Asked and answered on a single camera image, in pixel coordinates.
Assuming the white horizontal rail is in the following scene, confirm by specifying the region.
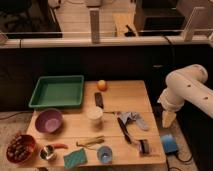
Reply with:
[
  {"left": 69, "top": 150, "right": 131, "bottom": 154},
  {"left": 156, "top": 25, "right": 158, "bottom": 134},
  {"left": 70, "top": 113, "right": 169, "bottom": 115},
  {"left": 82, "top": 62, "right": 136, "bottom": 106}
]
[{"left": 0, "top": 35, "right": 213, "bottom": 49}]

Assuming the black rectangular block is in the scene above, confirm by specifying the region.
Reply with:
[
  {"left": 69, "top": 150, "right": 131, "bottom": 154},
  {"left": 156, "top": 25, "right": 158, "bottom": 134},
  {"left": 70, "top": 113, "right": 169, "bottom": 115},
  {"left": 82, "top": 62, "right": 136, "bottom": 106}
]
[{"left": 94, "top": 92, "right": 104, "bottom": 109}]

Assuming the black brush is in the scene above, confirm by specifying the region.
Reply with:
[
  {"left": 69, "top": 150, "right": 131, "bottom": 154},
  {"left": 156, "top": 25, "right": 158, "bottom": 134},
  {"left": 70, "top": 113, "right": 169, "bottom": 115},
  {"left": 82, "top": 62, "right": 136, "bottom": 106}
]
[{"left": 139, "top": 139, "right": 150, "bottom": 154}]

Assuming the red bowl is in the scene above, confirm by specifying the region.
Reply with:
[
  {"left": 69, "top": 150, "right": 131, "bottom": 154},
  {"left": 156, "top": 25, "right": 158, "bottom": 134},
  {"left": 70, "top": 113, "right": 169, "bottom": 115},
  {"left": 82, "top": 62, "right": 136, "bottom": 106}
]
[{"left": 6, "top": 134, "right": 36, "bottom": 164}]

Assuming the blue tape roll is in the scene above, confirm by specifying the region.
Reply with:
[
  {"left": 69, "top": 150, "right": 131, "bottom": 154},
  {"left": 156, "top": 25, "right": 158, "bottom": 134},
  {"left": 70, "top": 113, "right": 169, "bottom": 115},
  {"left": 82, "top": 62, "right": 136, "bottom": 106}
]
[{"left": 161, "top": 134, "right": 179, "bottom": 154}]

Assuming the white angled post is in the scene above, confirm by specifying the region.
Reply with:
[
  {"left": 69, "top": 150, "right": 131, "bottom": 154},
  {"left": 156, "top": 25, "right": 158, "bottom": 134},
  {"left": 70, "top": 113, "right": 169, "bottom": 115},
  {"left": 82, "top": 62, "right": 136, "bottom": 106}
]
[{"left": 181, "top": 7, "right": 205, "bottom": 41}]

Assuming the green plastic tray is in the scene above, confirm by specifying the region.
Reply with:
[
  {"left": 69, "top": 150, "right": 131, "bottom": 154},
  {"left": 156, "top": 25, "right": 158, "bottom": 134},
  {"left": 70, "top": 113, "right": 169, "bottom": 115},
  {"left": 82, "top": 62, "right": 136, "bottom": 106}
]
[{"left": 29, "top": 75, "right": 84, "bottom": 109}]

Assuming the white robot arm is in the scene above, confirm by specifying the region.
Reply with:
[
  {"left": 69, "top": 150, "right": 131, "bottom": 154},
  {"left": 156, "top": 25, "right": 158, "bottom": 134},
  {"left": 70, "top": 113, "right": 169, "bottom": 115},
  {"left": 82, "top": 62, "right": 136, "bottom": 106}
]
[{"left": 158, "top": 64, "right": 213, "bottom": 128}]

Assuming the orange fruit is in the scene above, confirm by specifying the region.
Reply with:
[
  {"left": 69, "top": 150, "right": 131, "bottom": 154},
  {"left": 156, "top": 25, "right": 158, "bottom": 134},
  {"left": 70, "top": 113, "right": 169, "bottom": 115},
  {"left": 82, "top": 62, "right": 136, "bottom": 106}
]
[{"left": 97, "top": 80, "right": 107, "bottom": 91}]

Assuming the teal sponge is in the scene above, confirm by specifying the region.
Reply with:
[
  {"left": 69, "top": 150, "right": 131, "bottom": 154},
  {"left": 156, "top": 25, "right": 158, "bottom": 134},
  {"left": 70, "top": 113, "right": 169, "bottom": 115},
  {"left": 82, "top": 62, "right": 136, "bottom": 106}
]
[{"left": 63, "top": 148, "right": 87, "bottom": 169}]

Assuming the small metal cup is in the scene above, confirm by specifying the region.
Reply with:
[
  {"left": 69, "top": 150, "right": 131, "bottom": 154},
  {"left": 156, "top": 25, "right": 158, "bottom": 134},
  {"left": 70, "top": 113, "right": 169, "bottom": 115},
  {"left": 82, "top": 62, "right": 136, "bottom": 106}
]
[{"left": 39, "top": 145, "right": 56, "bottom": 161}]

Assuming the black-handled utensil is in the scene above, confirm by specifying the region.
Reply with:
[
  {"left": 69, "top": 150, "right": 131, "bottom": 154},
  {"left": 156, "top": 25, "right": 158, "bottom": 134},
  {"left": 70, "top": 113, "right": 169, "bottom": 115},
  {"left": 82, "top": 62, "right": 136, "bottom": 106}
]
[{"left": 117, "top": 117, "right": 132, "bottom": 144}]

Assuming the purple bowl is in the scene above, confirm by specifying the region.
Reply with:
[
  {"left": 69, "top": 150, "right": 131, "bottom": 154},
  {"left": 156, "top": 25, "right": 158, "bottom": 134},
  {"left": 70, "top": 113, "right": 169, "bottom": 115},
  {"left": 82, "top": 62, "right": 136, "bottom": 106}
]
[{"left": 35, "top": 108, "right": 63, "bottom": 133}]

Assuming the white cup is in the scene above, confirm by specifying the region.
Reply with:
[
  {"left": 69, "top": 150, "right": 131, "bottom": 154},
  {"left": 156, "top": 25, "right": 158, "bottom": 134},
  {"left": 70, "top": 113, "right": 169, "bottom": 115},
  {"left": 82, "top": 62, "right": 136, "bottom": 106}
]
[{"left": 87, "top": 106, "right": 103, "bottom": 124}]

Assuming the white vertical post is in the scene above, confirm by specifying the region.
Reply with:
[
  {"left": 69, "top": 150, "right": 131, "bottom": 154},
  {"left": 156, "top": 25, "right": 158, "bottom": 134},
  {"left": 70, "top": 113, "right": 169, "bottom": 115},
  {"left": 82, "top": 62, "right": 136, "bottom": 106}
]
[{"left": 90, "top": 8, "right": 100, "bottom": 44}]

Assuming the yellow-green banana peel toy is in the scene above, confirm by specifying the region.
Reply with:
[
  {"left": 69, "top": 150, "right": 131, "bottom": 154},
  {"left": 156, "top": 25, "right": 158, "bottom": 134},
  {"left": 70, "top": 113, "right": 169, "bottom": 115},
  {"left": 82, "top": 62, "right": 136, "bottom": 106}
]
[{"left": 76, "top": 136, "right": 105, "bottom": 147}]

